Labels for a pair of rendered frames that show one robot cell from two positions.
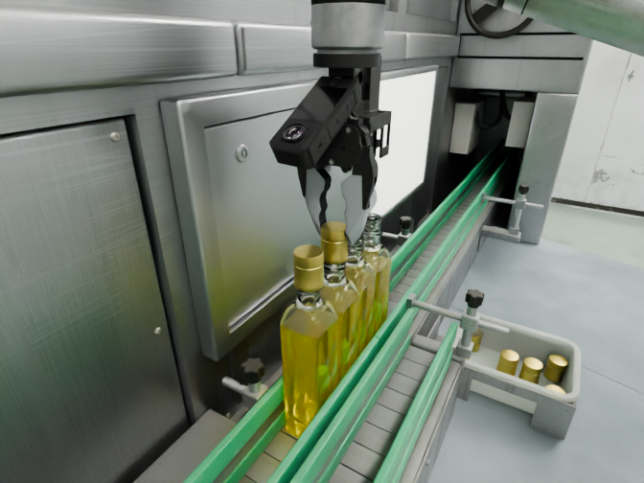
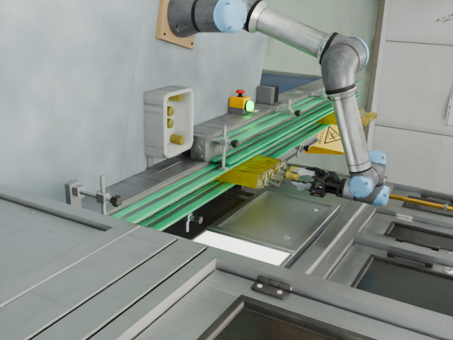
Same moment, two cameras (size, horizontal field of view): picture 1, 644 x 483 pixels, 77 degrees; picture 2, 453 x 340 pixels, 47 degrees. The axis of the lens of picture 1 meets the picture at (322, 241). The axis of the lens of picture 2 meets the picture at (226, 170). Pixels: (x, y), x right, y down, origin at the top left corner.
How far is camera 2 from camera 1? 2.28 m
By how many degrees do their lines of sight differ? 107
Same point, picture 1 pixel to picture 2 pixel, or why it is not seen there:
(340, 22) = not seen: hidden behind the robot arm
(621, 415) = (153, 63)
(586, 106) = not seen: outside the picture
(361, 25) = not seen: hidden behind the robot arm
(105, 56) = (355, 204)
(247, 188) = (303, 207)
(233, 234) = (294, 202)
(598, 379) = (138, 76)
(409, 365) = (216, 152)
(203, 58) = (346, 212)
